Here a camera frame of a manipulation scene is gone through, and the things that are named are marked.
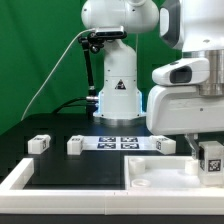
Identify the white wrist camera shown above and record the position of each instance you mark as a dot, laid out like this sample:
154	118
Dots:
186	71

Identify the white square tabletop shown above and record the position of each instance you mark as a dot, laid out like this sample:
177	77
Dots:
162	172

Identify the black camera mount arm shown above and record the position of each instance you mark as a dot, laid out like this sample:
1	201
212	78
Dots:
88	47

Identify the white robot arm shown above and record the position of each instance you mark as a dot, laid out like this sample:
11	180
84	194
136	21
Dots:
196	27

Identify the white U-shaped fence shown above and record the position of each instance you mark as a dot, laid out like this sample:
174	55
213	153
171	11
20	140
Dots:
15	199

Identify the silver base camera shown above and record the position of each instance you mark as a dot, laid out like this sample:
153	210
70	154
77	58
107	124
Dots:
111	32

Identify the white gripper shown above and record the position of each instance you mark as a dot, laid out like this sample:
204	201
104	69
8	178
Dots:
181	110

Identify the fiducial marker sheet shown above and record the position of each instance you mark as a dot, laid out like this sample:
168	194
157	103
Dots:
116	143

